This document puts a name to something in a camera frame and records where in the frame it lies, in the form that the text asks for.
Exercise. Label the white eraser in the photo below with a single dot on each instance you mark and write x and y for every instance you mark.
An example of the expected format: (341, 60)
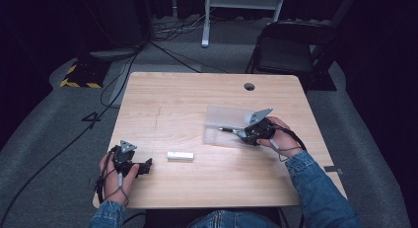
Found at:
(180, 156)

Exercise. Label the dark tape strip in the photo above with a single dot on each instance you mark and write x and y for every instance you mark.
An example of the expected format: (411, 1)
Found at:
(333, 170)

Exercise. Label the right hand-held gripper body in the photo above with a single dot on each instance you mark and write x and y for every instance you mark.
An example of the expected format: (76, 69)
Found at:
(261, 127)

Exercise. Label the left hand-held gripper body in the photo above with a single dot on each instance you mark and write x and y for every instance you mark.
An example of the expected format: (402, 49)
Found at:
(123, 158)

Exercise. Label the clear plastic pencil case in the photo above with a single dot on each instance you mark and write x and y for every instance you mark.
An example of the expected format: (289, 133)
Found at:
(223, 122)

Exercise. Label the person's legs in jeans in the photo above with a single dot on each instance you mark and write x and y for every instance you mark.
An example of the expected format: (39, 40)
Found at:
(230, 219)

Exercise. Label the white metal desk frame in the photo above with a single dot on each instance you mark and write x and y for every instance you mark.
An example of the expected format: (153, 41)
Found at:
(240, 0)

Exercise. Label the black yellow striped stand base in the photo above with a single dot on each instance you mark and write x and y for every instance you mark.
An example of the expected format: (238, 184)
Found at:
(86, 75)

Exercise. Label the person's left hand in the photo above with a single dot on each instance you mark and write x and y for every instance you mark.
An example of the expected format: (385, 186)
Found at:
(113, 185)

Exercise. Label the person's right hand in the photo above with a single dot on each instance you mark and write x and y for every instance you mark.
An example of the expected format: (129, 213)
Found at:
(284, 139)

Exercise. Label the black equipment stand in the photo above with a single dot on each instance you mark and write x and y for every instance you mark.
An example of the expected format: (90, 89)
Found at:
(115, 20)

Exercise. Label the black folding chair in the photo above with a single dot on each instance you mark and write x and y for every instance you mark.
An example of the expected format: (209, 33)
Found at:
(289, 53)

